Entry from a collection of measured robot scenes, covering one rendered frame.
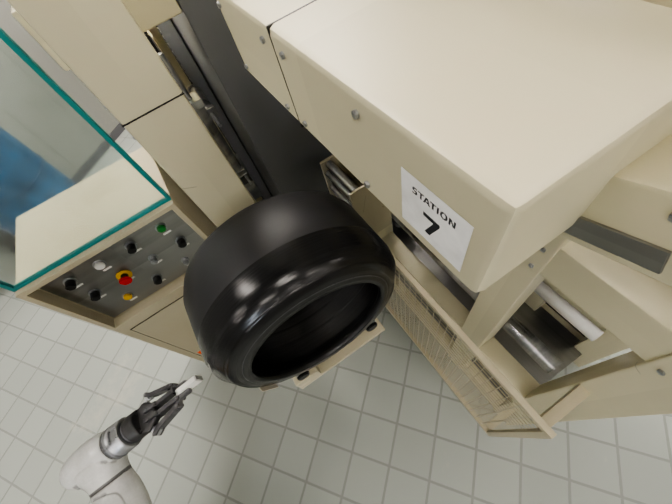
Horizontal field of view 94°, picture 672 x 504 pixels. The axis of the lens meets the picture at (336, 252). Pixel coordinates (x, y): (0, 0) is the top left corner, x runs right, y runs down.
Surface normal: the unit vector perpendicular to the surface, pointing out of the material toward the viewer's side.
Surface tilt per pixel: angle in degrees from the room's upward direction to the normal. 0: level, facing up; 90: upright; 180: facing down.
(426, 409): 0
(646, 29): 0
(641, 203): 90
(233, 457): 0
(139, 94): 90
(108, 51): 90
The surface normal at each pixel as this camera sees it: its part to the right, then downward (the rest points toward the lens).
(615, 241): -0.83, 0.55
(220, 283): -0.49, -0.25
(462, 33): -0.20, -0.49
